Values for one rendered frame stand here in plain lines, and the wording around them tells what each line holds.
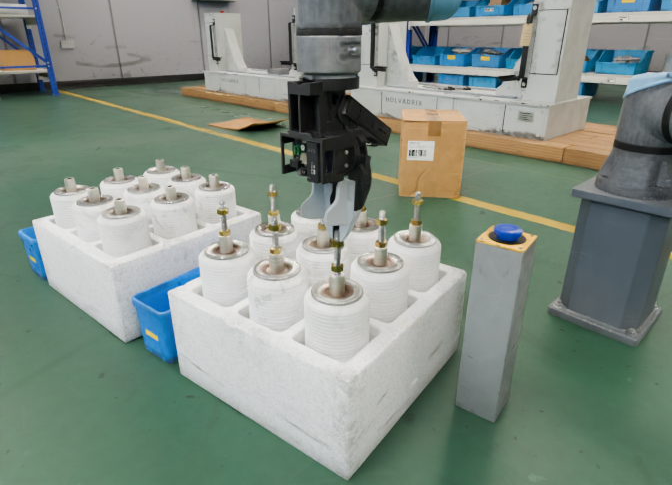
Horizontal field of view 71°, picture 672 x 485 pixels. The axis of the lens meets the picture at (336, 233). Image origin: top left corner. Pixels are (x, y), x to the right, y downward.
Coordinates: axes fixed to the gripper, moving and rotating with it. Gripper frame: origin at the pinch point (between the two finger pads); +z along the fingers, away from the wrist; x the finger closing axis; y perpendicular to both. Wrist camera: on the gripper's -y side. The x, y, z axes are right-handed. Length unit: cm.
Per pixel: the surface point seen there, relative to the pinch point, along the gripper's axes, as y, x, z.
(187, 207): -7, -51, 11
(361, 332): 0.8, 4.5, 14.4
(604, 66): -480, -87, 4
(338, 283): 1.4, 0.8, 7.6
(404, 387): -8.0, 6.7, 28.6
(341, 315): 3.9, 3.5, 10.5
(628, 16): -477, -76, -39
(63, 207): 11, -76, 12
